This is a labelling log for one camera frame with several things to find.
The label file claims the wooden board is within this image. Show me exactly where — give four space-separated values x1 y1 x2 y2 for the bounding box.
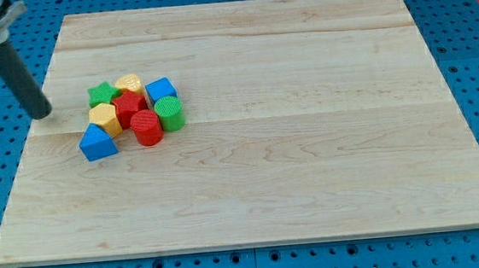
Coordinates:
0 0 479 268

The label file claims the blue cube block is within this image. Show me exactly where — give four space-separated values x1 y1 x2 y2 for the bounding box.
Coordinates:
145 78 178 105

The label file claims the yellow heart block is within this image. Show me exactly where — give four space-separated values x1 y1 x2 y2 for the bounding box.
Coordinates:
114 73 144 95

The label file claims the blue triangle block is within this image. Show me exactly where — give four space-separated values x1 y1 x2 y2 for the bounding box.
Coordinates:
79 123 119 162

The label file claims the yellow hexagon block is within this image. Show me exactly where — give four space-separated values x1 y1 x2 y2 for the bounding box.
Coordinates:
88 102 123 138

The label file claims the red cylinder block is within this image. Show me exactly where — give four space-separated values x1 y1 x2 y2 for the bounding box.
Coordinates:
130 109 163 147

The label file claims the green star block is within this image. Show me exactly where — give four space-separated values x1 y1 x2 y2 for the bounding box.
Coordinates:
87 81 121 108

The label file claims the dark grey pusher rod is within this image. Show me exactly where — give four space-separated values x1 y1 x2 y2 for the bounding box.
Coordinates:
0 40 52 119

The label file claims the red star block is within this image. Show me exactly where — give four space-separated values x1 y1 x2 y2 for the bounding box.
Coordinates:
111 91 148 130

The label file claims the green cylinder block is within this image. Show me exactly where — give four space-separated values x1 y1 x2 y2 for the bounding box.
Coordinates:
155 96 185 132

